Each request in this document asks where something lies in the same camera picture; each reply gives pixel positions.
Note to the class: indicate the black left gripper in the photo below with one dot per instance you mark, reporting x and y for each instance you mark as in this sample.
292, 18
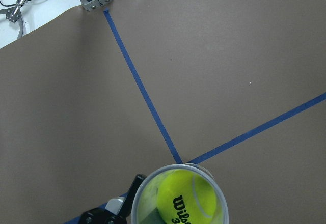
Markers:
116, 210

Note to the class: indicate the tennis ball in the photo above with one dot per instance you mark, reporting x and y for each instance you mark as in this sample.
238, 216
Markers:
185, 197

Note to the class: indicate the reacher grabber stick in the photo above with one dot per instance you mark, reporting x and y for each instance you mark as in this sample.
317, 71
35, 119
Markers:
13, 15

